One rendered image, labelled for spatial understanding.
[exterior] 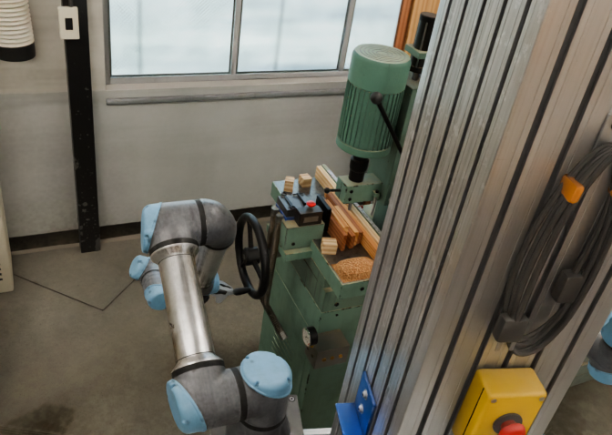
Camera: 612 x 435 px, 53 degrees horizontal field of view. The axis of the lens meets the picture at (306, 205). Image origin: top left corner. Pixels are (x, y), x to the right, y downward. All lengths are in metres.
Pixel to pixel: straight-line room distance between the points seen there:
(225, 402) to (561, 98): 0.94
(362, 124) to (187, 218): 0.65
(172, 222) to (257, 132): 1.90
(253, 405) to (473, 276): 0.72
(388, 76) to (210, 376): 0.96
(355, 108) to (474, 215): 1.16
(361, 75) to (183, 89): 1.44
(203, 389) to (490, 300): 0.72
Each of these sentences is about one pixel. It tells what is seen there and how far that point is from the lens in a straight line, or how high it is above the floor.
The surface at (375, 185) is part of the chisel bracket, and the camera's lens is 2.04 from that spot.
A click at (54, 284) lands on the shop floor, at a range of 3.20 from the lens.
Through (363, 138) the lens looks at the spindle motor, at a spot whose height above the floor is 1.26.
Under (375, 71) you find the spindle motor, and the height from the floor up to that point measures 1.48.
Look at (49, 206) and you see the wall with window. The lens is 3.28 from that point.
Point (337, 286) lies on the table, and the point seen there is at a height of 0.88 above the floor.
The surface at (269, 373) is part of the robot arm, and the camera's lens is 1.37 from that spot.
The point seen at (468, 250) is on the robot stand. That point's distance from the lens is 0.75.
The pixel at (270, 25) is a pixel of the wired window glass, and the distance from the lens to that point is 3.19.
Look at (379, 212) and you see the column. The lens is 2.28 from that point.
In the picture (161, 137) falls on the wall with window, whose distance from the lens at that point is 3.17.
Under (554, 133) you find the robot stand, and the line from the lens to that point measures 0.70.
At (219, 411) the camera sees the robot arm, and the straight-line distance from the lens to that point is 1.35.
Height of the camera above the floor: 2.07
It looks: 33 degrees down
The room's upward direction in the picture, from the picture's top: 9 degrees clockwise
